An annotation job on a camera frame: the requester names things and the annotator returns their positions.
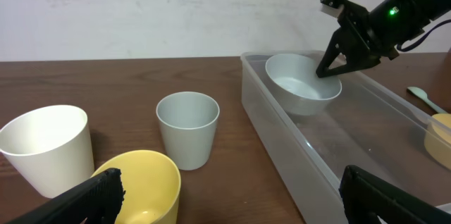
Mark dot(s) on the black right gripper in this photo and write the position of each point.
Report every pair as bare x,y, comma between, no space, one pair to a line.
365,35

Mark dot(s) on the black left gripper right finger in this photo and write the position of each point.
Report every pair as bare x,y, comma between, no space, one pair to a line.
369,199

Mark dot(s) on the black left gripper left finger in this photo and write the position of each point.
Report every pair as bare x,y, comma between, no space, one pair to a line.
96,200

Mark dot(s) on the grey plastic bowl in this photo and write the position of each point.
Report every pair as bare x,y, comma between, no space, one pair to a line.
296,87

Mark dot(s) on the mint green plastic spoon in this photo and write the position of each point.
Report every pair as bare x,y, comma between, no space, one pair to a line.
422,95

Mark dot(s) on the yellow plastic bowl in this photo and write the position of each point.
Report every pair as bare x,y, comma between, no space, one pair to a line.
437,139

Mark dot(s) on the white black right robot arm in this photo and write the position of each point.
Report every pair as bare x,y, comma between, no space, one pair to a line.
433,8

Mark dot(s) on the clear plastic container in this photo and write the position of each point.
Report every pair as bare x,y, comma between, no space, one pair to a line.
367,125

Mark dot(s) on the yellow plastic cup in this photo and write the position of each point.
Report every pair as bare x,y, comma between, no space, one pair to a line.
152,184

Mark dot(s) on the white plastic cup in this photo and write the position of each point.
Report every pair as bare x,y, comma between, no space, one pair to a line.
50,147

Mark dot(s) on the grey plastic cup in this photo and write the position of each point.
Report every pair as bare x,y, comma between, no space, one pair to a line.
187,122

